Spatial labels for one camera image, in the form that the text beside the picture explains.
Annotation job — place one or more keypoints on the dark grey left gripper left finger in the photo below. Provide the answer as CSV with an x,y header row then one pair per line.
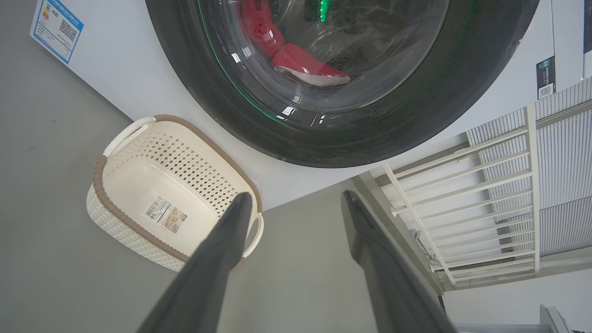
x,y
208,268

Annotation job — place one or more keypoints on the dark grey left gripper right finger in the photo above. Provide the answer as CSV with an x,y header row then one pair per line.
x,y
388,277

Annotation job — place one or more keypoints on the red and white garment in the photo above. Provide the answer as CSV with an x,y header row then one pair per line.
x,y
296,64

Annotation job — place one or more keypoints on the cream perforated laundry basket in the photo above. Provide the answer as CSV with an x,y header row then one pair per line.
x,y
138,185

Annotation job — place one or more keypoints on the white washing machine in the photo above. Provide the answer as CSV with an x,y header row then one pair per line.
x,y
138,69

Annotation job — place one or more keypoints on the round white filter cover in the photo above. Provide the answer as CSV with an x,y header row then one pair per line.
x,y
256,186

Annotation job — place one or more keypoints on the white metal railing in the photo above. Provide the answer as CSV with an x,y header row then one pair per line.
x,y
532,185

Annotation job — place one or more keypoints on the dark QR code sticker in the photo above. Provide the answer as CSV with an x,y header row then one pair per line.
x,y
545,76

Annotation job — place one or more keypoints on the blue energy label sticker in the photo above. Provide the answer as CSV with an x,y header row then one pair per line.
x,y
55,27

